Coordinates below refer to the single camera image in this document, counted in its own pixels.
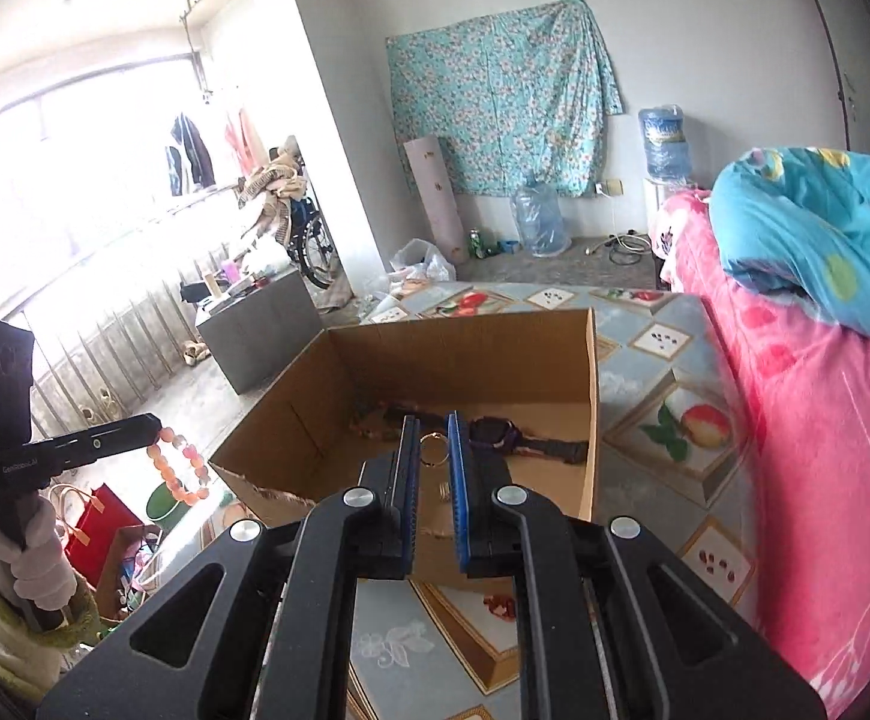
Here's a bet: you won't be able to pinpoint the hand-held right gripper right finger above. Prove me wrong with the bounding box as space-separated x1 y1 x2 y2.
446 412 830 720

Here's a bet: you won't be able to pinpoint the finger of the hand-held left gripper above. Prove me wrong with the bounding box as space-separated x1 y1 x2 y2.
28 412 164 475

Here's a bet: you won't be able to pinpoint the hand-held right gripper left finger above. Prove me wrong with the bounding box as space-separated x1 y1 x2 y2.
36 414 421 720

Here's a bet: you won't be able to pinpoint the purple watch with black strap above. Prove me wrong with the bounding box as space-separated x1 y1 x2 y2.
469 416 590 466

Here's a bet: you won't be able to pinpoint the pink and orange bead bracelet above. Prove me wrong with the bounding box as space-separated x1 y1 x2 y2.
146 426 212 503

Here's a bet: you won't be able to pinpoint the brown cardboard box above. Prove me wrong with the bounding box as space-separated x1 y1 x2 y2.
208 306 601 593

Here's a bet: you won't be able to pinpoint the person's left hand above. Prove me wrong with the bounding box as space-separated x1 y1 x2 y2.
0 499 80 616

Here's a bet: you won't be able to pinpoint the metal railing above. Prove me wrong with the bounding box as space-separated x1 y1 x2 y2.
0 187 286 458

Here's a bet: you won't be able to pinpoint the red paper bag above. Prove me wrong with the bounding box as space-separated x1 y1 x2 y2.
49 484 147 590

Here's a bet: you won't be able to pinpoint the small cluttered cardboard box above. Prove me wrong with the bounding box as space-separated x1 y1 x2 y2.
97 525 166 620

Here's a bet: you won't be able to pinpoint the grey cabinet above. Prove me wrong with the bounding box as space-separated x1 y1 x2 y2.
195 266 325 395

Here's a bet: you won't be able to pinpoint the fruit-print tablecloth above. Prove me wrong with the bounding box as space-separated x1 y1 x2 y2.
202 281 758 720

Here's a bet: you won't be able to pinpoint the clear plastic bag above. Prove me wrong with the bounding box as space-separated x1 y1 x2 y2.
388 238 457 290

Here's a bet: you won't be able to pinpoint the empty clear water jug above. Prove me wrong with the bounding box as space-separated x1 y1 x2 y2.
514 172 572 257

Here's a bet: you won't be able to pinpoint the wheelchair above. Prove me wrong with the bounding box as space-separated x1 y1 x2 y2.
277 146 342 292

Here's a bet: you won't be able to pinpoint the pale board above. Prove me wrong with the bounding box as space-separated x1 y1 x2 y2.
403 136 470 263

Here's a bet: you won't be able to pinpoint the dark hanging jacket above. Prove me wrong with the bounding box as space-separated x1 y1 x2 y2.
166 112 217 196

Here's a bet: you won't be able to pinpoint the beige clothes pile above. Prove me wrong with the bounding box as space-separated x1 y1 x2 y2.
236 136 308 241

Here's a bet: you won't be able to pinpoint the pink hanging garment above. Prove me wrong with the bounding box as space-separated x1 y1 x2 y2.
223 106 267 173

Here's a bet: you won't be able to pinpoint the white water dispenser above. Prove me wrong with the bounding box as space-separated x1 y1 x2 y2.
643 176 695 241

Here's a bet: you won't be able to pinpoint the pink printed blanket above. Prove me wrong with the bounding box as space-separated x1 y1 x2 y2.
649 191 870 698

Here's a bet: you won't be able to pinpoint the teal floral cloth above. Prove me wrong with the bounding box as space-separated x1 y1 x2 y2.
386 0 625 200

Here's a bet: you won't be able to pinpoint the ceiling clothes rack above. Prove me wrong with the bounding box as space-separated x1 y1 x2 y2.
178 0 222 102

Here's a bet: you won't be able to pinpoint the blue water bottle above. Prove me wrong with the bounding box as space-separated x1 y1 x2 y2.
637 103 692 182

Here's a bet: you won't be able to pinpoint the blue printed quilt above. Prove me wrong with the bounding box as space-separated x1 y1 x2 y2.
709 146 870 357

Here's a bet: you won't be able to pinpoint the coiled cables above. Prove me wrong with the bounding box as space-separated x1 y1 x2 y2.
592 231 655 267

